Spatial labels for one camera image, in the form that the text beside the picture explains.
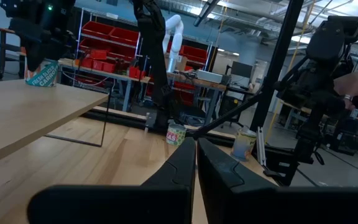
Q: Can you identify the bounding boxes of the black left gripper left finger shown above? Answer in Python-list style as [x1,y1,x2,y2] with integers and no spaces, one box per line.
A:
[26,136,197,224]

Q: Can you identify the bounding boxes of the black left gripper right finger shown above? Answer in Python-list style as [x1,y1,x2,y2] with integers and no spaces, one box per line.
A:
[196,138,358,224]

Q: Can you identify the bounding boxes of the silver aluminium bar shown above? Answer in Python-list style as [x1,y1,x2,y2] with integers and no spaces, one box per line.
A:
[257,126,267,167]

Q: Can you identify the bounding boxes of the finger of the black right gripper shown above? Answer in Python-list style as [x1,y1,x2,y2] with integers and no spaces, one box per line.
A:
[56,32,78,60]
[19,29,45,72]

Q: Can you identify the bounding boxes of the wooden shelf with black legs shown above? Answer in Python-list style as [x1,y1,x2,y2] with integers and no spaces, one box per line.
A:
[0,79,110,170]

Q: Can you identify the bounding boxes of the tall blue yellow can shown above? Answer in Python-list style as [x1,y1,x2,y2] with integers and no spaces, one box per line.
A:
[231,126,257,162]

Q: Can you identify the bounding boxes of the white box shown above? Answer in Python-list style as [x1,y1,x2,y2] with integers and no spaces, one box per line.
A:
[196,69,223,84]

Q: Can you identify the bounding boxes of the person's hand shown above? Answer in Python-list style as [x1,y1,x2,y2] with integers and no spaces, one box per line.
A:
[333,67,358,110]

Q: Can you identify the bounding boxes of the black computer monitor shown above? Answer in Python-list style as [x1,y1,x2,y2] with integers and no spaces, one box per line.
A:
[230,61,254,78]

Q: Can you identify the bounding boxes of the black stool with wooden seat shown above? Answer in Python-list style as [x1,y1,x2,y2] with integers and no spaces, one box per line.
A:
[0,27,27,79]

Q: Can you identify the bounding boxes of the large red storage bin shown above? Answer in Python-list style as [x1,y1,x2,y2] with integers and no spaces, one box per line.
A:
[81,21,115,40]
[109,27,140,47]
[180,45,209,65]

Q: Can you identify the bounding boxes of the wooden top workbench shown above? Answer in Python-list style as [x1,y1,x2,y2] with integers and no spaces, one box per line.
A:
[57,58,152,113]
[166,72,229,125]

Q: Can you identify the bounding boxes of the yellow hanging cord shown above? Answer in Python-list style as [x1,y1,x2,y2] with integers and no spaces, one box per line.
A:
[264,0,317,144]

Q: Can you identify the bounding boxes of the green peas can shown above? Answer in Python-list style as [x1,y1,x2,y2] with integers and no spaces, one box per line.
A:
[165,123,187,147]

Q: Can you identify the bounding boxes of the wire rack shelving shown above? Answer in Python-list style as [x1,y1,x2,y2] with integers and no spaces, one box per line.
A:
[73,7,143,90]

